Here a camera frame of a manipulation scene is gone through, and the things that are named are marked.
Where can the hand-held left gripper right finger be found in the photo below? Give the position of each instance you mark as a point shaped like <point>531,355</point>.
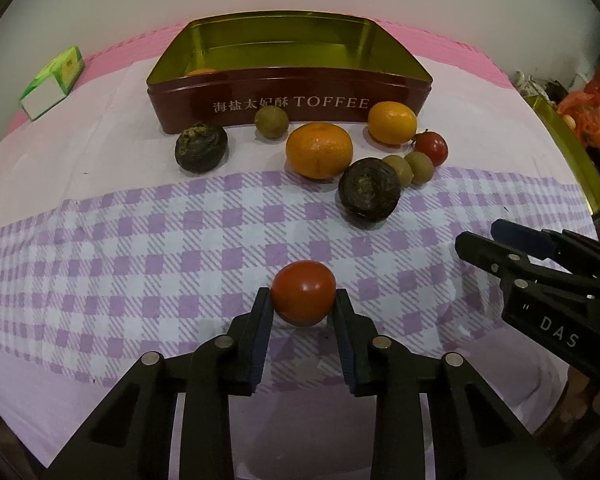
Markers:
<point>344,340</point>

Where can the pink and purple checked cloth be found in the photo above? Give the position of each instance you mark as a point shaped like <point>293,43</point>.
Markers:
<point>130,260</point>

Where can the large orange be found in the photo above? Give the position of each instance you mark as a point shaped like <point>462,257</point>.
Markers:
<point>320,150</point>

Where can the large red tomato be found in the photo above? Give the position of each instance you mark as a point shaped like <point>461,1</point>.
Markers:
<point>304,292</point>

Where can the white patterned object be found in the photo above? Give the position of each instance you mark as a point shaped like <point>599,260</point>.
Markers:
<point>525,80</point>

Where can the green tissue box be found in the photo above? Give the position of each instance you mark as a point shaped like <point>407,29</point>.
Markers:
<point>50,82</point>

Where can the dark red tin box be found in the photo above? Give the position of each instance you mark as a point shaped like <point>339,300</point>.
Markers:
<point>280,95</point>

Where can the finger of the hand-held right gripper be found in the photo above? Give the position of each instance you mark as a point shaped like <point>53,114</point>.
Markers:
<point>520,237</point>
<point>480,250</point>

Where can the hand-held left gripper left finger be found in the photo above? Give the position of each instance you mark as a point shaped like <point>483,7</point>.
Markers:
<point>260,330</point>

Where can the small red tomato with stem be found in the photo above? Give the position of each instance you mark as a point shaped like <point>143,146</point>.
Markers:
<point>431,147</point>

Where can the gold tin lid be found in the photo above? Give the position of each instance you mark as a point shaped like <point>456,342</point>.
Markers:
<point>570,147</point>

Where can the brown longan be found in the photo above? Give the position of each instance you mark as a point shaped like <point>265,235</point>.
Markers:
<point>421,167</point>
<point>395,167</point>
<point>271,121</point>

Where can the dark passion fruit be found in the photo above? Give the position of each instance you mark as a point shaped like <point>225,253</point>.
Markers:
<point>369,187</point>
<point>201,147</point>

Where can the person's right hand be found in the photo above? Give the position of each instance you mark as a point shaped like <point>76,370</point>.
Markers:
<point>592,397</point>

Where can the orange plastic bag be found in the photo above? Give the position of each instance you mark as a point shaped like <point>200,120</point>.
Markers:
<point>582,115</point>

